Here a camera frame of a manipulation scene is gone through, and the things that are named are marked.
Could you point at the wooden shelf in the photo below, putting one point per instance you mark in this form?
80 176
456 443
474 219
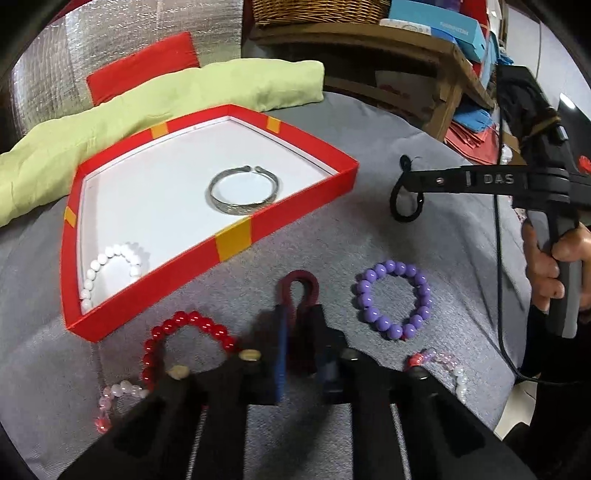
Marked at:
415 50

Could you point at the red cardboard piece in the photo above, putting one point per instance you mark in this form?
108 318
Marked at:
147 60

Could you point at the person's right forearm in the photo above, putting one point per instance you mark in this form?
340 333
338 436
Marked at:
568 364

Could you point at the silver insulation foil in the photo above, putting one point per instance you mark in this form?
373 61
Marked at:
69 46

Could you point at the light green cloth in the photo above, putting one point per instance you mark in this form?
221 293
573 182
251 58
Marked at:
138 110

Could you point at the silver bangle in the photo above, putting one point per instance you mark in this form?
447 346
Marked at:
217 203

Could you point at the red jewelry box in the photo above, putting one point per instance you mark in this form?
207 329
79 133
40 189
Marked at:
286 221

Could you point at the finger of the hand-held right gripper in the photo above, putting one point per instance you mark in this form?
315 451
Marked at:
452 180

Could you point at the teal cardboard box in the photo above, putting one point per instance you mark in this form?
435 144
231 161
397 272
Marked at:
443 23

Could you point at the person's right hand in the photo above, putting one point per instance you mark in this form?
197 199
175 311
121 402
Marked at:
540 277

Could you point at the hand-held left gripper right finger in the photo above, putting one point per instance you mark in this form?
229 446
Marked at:
330 374

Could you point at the wicker basket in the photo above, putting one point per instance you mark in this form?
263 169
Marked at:
318 11

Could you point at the grey blanket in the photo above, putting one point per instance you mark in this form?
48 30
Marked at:
415 138

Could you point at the red paper envelopes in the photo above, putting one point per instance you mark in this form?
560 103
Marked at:
471 138

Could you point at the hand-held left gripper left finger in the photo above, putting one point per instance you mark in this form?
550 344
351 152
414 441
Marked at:
280 355

